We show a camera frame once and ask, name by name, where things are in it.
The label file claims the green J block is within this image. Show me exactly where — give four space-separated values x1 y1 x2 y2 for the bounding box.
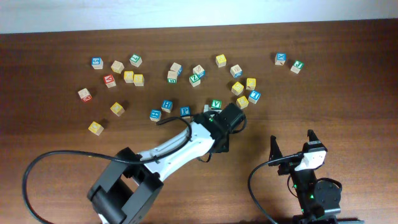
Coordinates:
290 60 304 74

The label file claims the green L block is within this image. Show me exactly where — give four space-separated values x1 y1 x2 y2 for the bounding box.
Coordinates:
129 54 142 67

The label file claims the yellow block right pair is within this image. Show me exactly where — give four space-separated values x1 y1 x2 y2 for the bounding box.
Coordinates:
133 73 144 86

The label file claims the yellow block left pair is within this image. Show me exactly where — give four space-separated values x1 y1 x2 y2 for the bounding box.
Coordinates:
123 71 134 83

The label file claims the yellow block pair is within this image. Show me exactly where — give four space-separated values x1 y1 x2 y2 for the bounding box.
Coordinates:
123 71 134 83
133 73 144 86

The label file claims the plain wooden block top left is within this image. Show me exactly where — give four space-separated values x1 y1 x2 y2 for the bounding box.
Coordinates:
111 60 124 74

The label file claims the yellow S block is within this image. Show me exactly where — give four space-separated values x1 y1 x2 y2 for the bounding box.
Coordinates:
231 82 244 96

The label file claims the green Z block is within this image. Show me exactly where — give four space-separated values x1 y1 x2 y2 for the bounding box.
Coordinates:
189 74 201 87

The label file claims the wooden block green side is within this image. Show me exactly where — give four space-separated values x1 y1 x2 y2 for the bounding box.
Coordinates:
167 71 178 83

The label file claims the red K block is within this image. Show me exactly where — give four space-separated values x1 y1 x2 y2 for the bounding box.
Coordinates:
103 74 116 88

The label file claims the blue S block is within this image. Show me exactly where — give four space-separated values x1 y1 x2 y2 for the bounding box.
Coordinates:
91 57 103 70

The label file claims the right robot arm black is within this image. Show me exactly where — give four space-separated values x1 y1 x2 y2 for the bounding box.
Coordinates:
269 129 342 223

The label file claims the yellow block right cluster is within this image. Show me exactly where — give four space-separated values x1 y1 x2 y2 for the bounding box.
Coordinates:
246 78 256 90

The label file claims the white wooden X block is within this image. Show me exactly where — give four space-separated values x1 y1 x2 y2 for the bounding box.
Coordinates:
203 105 213 113

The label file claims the yellow block far lower left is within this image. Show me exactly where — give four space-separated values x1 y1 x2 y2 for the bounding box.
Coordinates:
88 121 104 136

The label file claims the wooden block blue D side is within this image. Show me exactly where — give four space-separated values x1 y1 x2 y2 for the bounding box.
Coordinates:
230 64 243 78

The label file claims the green V block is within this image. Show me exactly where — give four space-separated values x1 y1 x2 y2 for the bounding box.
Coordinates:
210 100 222 110

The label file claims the blue P block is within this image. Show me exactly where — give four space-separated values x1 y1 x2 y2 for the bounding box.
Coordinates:
180 106 191 118

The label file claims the yellow block top centre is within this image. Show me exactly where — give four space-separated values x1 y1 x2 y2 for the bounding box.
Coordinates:
216 54 227 68

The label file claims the blue X block far right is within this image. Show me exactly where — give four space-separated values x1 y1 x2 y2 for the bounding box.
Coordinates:
274 53 287 65

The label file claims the yellow E block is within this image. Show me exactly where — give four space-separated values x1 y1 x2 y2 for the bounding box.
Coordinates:
236 96 249 110

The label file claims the blue block lower centre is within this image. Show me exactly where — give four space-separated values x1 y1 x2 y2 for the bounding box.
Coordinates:
150 110 162 122

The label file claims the wooden block red side left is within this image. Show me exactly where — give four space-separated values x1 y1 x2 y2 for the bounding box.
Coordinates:
78 88 92 102

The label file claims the blue H block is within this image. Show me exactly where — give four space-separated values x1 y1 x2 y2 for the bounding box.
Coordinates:
161 100 173 113

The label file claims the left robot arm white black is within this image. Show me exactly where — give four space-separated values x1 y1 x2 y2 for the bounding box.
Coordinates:
87 103 247 223

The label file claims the blue I block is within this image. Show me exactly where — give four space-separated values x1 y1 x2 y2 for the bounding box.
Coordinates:
248 90 261 104

